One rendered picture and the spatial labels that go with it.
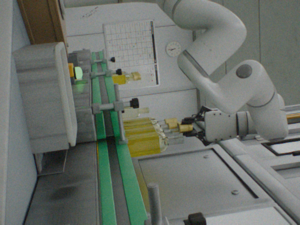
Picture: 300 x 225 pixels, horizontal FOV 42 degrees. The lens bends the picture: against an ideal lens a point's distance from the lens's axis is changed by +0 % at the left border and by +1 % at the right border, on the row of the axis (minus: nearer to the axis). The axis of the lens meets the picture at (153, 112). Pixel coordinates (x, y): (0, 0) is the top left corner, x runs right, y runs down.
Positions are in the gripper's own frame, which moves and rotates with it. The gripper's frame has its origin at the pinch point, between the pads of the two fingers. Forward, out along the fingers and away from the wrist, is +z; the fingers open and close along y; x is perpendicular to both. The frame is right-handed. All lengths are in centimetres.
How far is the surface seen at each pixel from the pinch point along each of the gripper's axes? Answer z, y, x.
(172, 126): 5.4, -0.3, -3.2
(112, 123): 22.9, 4.9, 7.3
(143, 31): 88, 10, -578
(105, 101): 24.4, 12.0, 6.9
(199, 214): -4, 14, 81
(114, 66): 144, -46, -564
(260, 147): -26.1, -17.8, -25.8
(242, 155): -17.5, -14.1, -8.7
